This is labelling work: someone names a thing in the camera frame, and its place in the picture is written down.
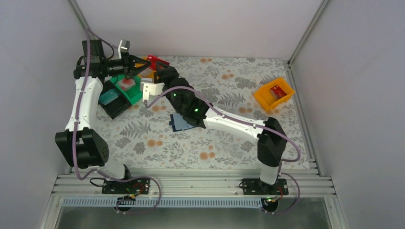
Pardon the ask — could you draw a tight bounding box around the orange plastic bin left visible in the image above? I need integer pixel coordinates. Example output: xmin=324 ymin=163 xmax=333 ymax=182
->
xmin=135 ymin=56 xmax=156 ymax=81

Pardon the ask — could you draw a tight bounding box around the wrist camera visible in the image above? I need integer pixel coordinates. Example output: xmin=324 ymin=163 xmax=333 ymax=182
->
xmin=140 ymin=82 xmax=164 ymax=102
xmin=117 ymin=40 xmax=130 ymax=59

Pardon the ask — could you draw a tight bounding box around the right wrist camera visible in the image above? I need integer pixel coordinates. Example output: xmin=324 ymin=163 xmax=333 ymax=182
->
xmin=140 ymin=82 xmax=164 ymax=102

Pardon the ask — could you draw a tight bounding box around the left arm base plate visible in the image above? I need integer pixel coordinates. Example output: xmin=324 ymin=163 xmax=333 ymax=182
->
xmin=101 ymin=178 xmax=150 ymax=195

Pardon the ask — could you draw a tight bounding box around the black plastic bin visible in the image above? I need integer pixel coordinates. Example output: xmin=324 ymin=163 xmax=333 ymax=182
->
xmin=98 ymin=84 xmax=131 ymax=119

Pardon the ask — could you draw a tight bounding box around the blue leather card holder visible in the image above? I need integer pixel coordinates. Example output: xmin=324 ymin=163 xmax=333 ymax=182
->
xmin=169 ymin=113 xmax=194 ymax=132

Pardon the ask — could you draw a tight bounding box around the green plastic bin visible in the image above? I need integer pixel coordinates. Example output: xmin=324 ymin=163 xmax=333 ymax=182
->
xmin=108 ymin=75 xmax=142 ymax=104

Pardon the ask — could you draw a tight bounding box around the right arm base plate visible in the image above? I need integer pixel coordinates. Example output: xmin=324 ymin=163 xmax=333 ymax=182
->
xmin=239 ymin=178 xmax=289 ymax=195

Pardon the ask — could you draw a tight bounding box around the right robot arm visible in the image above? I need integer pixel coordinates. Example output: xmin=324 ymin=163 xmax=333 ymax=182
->
xmin=154 ymin=62 xmax=287 ymax=185

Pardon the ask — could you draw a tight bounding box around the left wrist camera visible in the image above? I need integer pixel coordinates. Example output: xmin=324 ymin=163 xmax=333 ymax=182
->
xmin=117 ymin=40 xmax=130 ymax=59

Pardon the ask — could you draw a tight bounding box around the aluminium rail frame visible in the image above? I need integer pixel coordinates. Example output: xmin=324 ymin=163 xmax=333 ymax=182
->
xmin=52 ymin=168 xmax=336 ymax=198

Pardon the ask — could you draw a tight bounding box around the orange plastic bin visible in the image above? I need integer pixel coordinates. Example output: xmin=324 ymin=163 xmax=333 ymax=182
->
xmin=253 ymin=78 xmax=295 ymax=112
xmin=135 ymin=56 xmax=156 ymax=81

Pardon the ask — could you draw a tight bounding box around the orange plastic bin right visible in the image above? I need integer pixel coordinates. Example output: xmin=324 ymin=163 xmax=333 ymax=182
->
xmin=253 ymin=78 xmax=295 ymax=112

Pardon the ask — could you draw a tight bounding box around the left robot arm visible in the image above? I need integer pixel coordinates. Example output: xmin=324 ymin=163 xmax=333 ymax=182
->
xmin=55 ymin=40 xmax=150 ymax=183

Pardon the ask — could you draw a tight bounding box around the red circle card in green bin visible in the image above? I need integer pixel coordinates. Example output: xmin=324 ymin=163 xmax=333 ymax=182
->
xmin=114 ymin=78 xmax=137 ymax=92

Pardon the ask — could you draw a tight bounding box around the red VIP card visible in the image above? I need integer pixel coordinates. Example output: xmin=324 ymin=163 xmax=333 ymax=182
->
xmin=147 ymin=55 xmax=170 ymax=71

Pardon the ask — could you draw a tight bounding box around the red card in right bin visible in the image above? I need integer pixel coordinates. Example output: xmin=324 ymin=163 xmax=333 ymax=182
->
xmin=270 ymin=85 xmax=287 ymax=100

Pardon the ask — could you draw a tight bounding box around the teal card in black bin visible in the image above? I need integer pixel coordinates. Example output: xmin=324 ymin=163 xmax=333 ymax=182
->
xmin=98 ymin=89 xmax=118 ymax=105

